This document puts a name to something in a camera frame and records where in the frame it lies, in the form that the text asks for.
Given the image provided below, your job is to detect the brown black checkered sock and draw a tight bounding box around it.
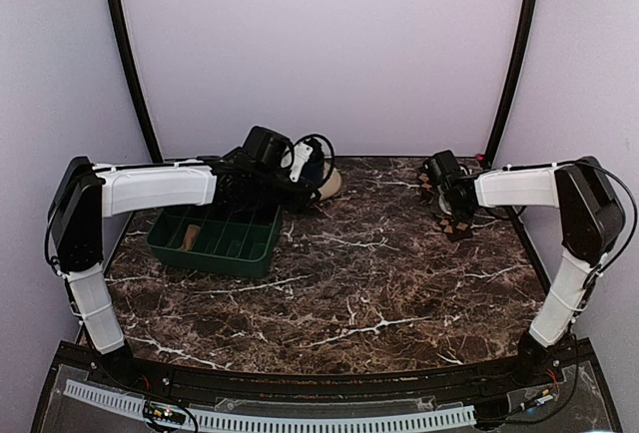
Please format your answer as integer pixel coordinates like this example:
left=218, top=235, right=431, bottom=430
left=417, top=162, right=473, bottom=242

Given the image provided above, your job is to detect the plain brown sock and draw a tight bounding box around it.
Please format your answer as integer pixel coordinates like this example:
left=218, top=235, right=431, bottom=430
left=180, top=223, right=201, bottom=251

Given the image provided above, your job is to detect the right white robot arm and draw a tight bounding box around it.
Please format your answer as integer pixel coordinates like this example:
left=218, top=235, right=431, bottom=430
left=423, top=150, right=626, bottom=349

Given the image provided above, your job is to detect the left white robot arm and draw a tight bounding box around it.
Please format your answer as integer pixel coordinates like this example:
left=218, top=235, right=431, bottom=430
left=44, top=126, right=330, bottom=389

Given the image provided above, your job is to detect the dark blue mug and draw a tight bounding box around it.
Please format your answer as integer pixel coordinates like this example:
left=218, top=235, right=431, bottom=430
left=300, top=152, right=325, bottom=186

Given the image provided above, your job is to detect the green divided plastic tray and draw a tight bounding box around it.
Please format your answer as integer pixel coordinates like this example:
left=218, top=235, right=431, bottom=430
left=147, top=205, right=283, bottom=279

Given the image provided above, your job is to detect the beige floral round mat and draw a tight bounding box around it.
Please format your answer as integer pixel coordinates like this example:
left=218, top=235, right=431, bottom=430
left=313, top=162, right=343, bottom=202

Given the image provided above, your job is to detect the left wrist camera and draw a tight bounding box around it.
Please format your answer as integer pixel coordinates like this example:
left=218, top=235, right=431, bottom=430
left=290, top=141, right=314, bottom=183

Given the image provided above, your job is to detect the left camera black cable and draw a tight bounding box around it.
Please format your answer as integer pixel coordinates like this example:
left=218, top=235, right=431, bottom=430
left=279, top=133, right=336, bottom=190

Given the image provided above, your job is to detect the camera black cable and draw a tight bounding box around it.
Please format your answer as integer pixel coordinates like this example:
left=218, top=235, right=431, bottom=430
left=553, top=161, right=633, bottom=284
left=279, top=133, right=336, bottom=190

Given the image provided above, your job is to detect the right camera black cable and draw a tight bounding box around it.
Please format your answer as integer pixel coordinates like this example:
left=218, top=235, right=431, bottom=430
left=553, top=161, right=633, bottom=284

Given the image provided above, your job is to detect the black front rail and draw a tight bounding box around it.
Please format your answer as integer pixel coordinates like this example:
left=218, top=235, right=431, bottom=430
left=111, top=358, right=522, bottom=402

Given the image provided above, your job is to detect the right black frame post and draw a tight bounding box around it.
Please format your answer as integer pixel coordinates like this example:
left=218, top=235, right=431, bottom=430
left=482, top=0, right=536, bottom=168

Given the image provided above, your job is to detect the black frame post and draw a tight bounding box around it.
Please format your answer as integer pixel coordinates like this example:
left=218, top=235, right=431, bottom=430
left=107, top=0, right=163, bottom=164
left=482, top=0, right=536, bottom=168

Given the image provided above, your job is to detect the white slotted cable duct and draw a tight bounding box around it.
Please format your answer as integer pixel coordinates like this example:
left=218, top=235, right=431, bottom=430
left=62, top=379, right=476, bottom=432

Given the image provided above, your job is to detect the left black frame post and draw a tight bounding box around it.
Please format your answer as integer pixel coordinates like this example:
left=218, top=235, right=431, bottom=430
left=107, top=0, right=163, bottom=164

